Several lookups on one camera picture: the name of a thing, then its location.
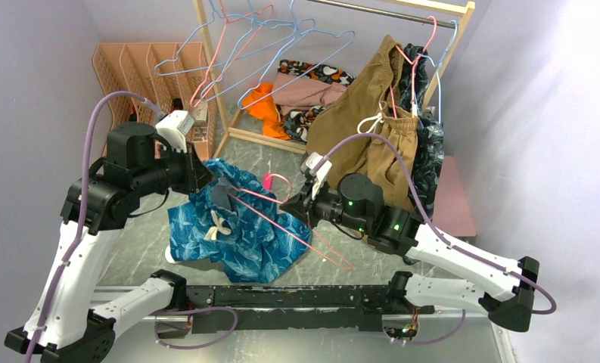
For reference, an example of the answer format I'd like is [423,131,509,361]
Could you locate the toothbrush blister pack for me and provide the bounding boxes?
[164,246,182,265]

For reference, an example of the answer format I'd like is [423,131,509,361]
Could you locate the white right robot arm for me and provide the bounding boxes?
[281,173,539,333]

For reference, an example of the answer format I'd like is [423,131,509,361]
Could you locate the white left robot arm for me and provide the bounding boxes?
[5,121,213,362]

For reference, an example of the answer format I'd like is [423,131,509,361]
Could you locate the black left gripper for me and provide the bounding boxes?
[134,139,218,197]

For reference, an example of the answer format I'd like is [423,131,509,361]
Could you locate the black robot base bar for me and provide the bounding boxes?
[165,284,434,334]

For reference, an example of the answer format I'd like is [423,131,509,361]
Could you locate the black orange patterned garment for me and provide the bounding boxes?
[276,59,356,142]

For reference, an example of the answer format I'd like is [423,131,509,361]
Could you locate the blue leaf-print shorts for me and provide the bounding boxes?
[168,159,312,284]

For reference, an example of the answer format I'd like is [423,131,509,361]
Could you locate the dark patterned hanging garment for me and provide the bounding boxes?
[398,43,444,218]

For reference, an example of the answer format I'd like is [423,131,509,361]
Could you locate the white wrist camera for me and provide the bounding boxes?
[155,110,195,152]
[300,152,332,200]

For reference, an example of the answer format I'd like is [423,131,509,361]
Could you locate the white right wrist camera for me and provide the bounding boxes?
[300,152,332,200]

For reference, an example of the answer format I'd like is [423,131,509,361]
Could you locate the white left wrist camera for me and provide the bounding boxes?
[155,110,195,152]

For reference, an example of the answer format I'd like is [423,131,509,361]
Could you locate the pink folded garment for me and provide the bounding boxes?
[271,73,347,108]

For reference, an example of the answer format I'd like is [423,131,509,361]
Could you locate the wooden clothes rack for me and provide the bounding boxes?
[208,1,475,157]

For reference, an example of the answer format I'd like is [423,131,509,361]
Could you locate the pink plastic clip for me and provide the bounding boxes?
[263,173,272,191]

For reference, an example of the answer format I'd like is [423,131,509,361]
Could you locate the blue wire hanger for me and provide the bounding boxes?
[154,1,299,76]

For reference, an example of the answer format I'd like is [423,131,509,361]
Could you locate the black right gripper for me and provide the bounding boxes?
[281,176,371,234]

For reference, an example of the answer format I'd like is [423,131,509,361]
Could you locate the peach plastic desk organizer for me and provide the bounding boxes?
[92,42,222,160]

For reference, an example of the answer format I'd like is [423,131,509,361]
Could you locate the brown hanging shorts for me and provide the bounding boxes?
[306,36,419,211]

